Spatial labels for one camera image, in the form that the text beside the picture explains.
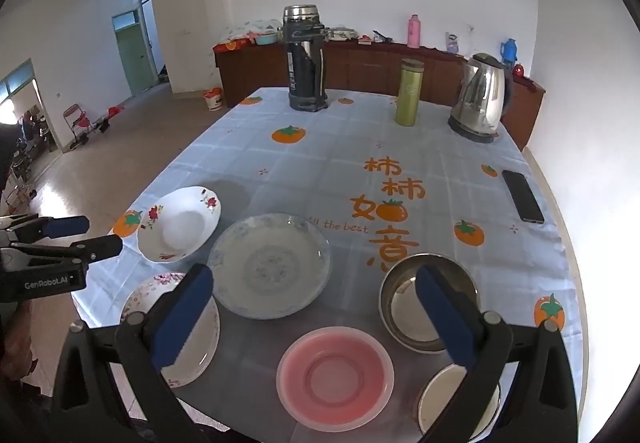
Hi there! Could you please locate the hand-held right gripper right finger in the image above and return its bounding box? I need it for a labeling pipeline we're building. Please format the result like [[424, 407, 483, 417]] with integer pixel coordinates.
[[415, 264, 581, 443]]

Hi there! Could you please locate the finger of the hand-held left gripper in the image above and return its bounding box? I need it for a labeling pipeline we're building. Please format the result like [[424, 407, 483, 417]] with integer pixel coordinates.
[[10, 235, 124, 270], [0, 214, 91, 246]]

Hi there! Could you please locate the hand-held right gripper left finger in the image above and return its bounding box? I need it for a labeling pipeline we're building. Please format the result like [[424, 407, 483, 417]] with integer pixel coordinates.
[[50, 263, 221, 443]]

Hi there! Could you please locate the stainless steel bowl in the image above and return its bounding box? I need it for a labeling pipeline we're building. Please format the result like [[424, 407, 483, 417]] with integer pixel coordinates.
[[378, 253, 482, 354]]

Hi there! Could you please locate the white plate with purple flowers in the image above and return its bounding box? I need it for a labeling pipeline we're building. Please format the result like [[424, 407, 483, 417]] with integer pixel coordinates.
[[119, 271, 221, 389]]

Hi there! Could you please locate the white plate with red flowers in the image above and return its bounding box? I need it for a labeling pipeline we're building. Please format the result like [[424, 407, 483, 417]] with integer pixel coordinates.
[[136, 186, 222, 264]]

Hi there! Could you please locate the white enamel bowl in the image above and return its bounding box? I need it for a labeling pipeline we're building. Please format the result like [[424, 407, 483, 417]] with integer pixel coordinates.
[[416, 363, 502, 443]]

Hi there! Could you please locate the blue patterned plate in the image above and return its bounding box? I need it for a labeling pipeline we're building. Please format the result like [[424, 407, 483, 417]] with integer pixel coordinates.
[[206, 214, 332, 321]]

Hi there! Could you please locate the pink plastic bowl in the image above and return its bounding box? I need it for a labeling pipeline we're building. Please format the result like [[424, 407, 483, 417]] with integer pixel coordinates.
[[276, 326, 396, 426]]

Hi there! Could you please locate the person's left hand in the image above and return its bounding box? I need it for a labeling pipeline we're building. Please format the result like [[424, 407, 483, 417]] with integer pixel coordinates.
[[0, 305, 39, 380]]

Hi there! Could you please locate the red folding chair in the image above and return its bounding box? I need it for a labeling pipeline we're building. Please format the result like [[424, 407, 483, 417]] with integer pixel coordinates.
[[62, 104, 96, 146]]

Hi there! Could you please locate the black smartphone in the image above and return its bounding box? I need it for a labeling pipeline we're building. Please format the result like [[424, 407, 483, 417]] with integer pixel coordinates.
[[501, 170, 545, 224]]

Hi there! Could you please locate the green door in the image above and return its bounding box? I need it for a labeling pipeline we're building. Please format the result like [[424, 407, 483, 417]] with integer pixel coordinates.
[[114, 25, 153, 96]]

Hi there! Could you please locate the persimmon print tablecloth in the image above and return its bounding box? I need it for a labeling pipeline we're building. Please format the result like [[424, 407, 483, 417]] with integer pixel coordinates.
[[70, 85, 586, 443]]

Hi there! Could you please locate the stainless steel electric kettle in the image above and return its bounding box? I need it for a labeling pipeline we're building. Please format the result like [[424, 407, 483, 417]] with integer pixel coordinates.
[[447, 53, 515, 144]]

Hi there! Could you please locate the olive green thermos bottle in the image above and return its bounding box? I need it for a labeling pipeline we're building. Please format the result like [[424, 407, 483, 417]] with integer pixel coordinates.
[[395, 58, 426, 127]]

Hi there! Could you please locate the orange cloth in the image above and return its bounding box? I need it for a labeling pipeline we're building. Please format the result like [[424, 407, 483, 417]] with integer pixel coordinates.
[[215, 38, 256, 52]]

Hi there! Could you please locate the floral mesh food cover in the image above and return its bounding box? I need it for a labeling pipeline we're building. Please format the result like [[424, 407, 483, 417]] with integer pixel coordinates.
[[222, 18, 281, 44]]

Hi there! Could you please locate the brown wooden sideboard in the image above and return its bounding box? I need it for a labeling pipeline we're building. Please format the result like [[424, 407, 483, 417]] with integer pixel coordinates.
[[214, 39, 546, 152]]

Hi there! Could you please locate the large dark thermos jug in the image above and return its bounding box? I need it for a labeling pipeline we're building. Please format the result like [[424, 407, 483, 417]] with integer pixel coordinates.
[[281, 4, 329, 114]]

